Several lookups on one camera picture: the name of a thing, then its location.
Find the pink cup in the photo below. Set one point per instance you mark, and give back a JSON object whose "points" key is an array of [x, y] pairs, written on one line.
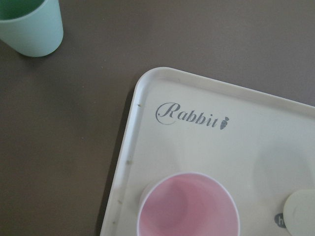
{"points": [[187, 204]]}

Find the green cup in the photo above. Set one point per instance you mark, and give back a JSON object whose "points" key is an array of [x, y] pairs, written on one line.
{"points": [[32, 28]]}

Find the cream yellow cup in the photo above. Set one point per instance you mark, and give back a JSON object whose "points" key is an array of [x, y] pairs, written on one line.
{"points": [[299, 213]]}

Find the cream rabbit tray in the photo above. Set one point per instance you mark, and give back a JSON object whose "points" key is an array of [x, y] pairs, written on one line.
{"points": [[260, 147]]}

